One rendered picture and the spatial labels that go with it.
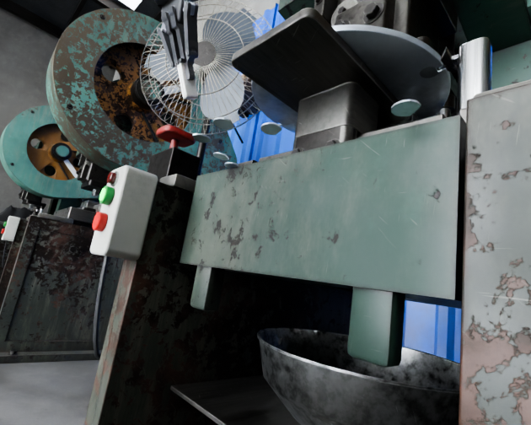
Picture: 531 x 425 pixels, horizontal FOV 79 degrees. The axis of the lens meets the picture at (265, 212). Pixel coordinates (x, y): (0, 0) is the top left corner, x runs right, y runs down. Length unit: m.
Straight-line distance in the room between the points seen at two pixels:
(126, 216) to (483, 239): 0.43
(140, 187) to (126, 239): 0.08
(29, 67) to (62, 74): 5.74
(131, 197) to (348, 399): 0.38
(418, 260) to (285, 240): 0.14
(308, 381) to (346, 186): 0.24
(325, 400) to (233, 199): 0.27
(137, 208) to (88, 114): 1.24
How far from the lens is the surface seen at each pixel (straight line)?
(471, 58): 0.46
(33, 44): 7.69
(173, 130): 0.67
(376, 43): 0.44
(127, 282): 0.54
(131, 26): 1.98
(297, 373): 0.44
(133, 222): 0.51
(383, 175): 0.31
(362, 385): 0.42
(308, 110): 0.50
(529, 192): 0.21
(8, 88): 7.31
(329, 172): 0.35
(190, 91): 0.75
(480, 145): 0.23
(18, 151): 3.39
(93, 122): 1.72
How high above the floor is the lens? 0.49
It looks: 12 degrees up
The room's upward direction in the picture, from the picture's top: 9 degrees clockwise
